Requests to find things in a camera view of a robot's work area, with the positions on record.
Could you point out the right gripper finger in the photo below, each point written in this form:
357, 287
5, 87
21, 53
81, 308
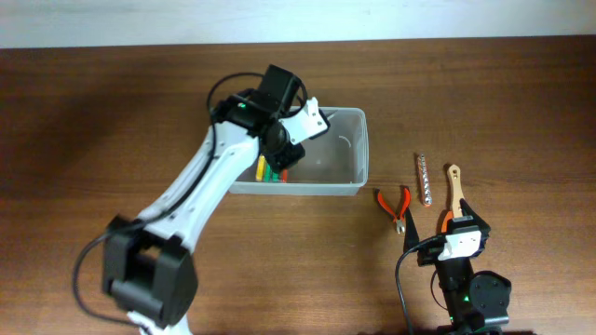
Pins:
411, 237
470, 216

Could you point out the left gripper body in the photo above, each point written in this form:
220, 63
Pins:
288, 150

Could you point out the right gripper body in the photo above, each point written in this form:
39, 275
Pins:
429, 256

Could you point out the small red cutting pliers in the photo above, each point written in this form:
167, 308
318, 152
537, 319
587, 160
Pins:
397, 215

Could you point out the clear case coloured screwdrivers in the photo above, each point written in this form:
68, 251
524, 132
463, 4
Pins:
264, 173

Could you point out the wooden handle orange scraper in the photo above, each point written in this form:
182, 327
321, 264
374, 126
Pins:
455, 211

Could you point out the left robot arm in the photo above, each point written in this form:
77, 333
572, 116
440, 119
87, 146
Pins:
148, 266

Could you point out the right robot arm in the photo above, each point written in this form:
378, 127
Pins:
476, 302

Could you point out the clear plastic container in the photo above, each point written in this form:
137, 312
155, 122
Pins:
336, 164

